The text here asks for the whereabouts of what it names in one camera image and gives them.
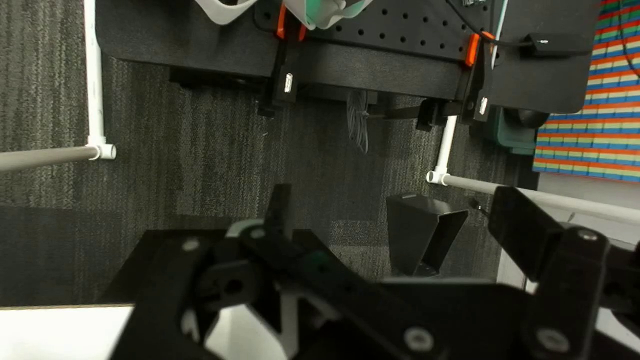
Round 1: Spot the dark green box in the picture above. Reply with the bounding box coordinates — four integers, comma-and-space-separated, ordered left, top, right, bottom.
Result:
491, 107, 550, 156

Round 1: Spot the orange black clamp right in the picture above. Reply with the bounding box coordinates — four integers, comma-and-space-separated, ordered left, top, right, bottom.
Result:
416, 30, 494, 131

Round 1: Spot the black angled metal bracket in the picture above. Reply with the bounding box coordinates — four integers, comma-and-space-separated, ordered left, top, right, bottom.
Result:
386, 194, 468, 276

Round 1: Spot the rainbow striped mat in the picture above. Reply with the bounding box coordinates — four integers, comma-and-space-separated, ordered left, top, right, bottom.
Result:
532, 0, 640, 181

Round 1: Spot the white PVC pipe frame left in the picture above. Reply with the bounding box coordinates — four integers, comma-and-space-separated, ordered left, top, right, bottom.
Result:
0, 0, 118, 171

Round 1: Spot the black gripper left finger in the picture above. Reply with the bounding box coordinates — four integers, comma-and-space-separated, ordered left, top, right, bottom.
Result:
103, 184, 373, 360

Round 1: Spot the white cabinet with compartments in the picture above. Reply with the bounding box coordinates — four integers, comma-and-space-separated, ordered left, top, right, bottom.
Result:
0, 304, 131, 360

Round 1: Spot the orange black clamp left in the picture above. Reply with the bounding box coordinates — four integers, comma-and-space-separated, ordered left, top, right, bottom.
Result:
257, 2, 305, 117

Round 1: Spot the orange black clamp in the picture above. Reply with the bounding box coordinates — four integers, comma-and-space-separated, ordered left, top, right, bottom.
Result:
416, 30, 494, 131
257, 2, 305, 117

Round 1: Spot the white pvc pipe frame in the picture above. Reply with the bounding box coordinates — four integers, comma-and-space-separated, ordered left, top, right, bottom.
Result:
424, 114, 640, 226
0, 0, 118, 171

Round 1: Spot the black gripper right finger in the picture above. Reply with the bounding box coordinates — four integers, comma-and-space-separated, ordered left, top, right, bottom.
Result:
488, 185, 640, 360

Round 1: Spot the white PVC pipe frame right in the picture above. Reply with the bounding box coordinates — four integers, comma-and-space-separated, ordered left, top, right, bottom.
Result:
424, 114, 640, 226

